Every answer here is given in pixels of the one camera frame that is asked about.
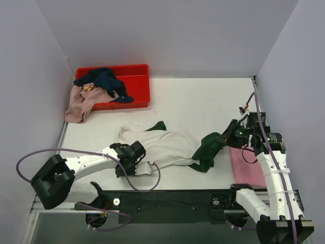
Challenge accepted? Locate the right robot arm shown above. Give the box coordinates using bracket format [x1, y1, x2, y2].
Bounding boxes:
[221, 119, 314, 243]

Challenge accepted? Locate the navy blue t-shirt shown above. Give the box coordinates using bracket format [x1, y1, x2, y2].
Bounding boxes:
[74, 68, 134, 103]

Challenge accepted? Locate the beige pink t-shirt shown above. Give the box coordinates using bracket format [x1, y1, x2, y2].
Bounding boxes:
[64, 83, 119, 123]

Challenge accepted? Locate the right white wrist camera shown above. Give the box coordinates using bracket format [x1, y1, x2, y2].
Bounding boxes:
[238, 107, 267, 128]

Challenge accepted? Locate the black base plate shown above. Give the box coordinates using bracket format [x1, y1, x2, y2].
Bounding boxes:
[74, 189, 249, 228]

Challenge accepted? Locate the white and green t-shirt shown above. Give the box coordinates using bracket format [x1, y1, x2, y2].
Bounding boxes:
[117, 121, 225, 173]

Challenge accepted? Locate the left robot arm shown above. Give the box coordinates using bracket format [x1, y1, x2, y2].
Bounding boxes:
[30, 141, 152, 210]

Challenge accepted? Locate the folded pink t-shirt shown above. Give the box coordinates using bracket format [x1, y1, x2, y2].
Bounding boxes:
[229, 147, 266, 188]

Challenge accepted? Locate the aluminium frame rail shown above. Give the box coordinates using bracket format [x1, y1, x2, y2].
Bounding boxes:
[30, 189, 305, 214]

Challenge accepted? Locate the red plastic bin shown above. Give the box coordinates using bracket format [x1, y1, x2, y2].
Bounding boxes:
[76, 64, 150, 111]

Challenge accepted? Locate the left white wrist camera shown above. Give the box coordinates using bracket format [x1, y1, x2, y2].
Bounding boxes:
[135, 162, 152, 176]

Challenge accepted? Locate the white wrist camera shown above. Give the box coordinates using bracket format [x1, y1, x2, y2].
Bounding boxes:
[238, 107, 267, 128]
[135, 162, 152, 176]

